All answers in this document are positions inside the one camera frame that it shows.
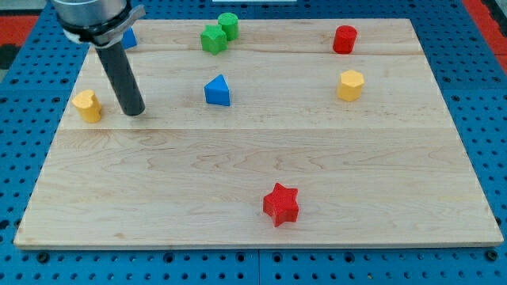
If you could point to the yellow heart block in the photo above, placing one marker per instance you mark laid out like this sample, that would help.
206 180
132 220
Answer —
88 106

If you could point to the blue cube block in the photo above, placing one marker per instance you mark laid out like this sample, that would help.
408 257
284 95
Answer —
129 39

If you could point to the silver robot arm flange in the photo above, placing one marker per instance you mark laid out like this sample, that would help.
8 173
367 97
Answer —
100 23

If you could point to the red star block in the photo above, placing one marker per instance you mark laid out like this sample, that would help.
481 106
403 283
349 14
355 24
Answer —
281 204

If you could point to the light wooden board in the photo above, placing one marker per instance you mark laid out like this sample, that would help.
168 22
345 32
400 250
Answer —
387 170

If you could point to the green cylinder block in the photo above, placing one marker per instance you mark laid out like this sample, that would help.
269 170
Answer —
230 25

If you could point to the red cylinder block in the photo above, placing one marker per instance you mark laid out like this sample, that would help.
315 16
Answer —
344 39

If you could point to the green star block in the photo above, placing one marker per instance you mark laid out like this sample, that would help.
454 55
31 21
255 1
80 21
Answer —
213 39

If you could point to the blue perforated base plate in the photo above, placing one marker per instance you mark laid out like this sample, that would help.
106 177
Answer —
38 84

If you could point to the blue triangle block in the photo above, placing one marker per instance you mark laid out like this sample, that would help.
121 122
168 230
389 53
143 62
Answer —
217 92

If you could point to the yellow hexagon block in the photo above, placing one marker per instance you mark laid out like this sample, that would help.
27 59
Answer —
350 85

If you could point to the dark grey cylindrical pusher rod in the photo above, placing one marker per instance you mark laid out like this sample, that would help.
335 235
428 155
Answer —
119 72

